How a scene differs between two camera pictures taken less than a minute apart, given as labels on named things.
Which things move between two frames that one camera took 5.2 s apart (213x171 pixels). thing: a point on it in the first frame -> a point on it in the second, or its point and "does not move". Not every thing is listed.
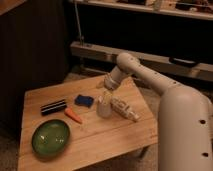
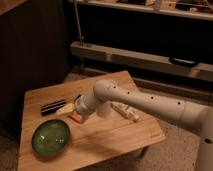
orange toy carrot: x=72 y=114 does not move
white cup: x=104 y=106 does not move
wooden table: x=76 y=124 does not move
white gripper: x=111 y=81 -> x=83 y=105
